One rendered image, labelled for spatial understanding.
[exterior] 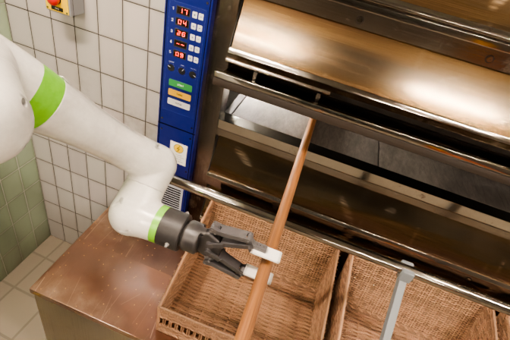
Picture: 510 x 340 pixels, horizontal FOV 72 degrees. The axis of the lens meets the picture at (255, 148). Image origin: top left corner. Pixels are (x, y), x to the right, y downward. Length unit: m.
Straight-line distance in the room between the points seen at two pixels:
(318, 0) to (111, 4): 0.70
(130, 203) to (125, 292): 0.69
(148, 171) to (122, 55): 0.65
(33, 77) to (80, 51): 0.86
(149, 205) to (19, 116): 0.43
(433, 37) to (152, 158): 0.81
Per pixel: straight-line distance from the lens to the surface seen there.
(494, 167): 1.15
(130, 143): 0.82
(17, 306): 2.26
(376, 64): 1.14
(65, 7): 1.41
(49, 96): 0.71
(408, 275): 1.06
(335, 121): 1.04
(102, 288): 1.53
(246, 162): 1.39
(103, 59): 1.48
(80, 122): 0.74
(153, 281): 1.54
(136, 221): 0.87
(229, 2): 1.17
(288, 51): 1.14
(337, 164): 1.29
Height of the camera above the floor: 1.88
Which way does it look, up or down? 35 degrees down
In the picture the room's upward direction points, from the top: 15 degrees clockwise
